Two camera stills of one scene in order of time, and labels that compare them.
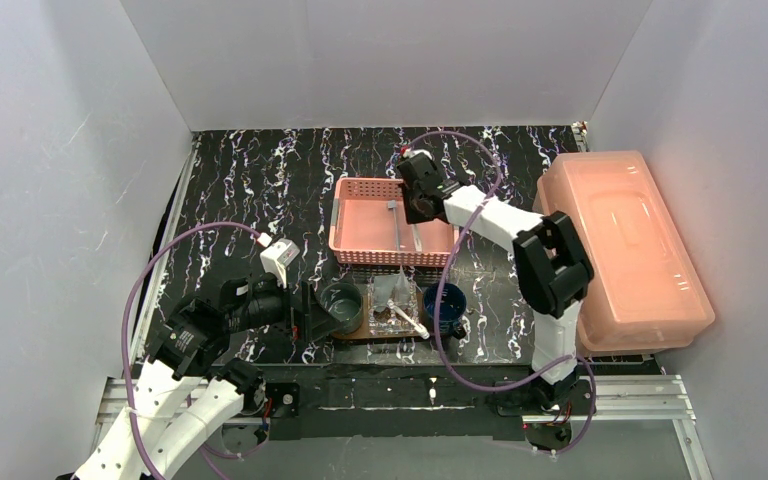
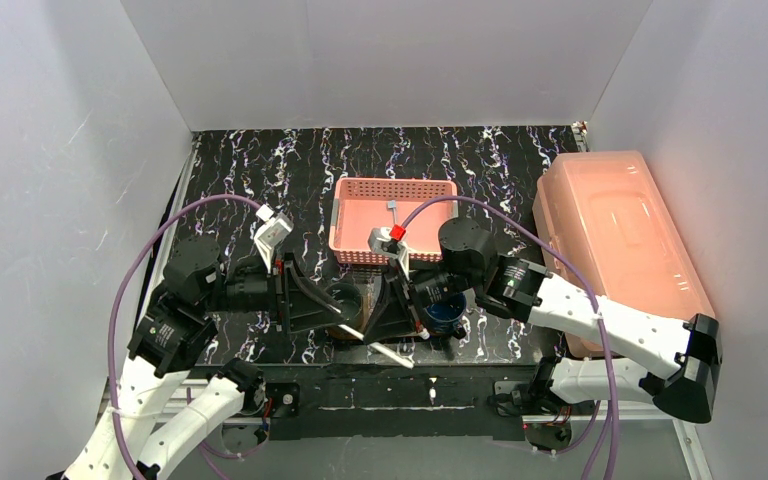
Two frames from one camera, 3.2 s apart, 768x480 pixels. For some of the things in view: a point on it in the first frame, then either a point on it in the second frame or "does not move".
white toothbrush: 417,237 to 381,348
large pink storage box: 645,295 does not move
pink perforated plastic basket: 369,227 does not move
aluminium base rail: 642,398 does not move
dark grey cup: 342,304 does not move
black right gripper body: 414,201 to 405,299
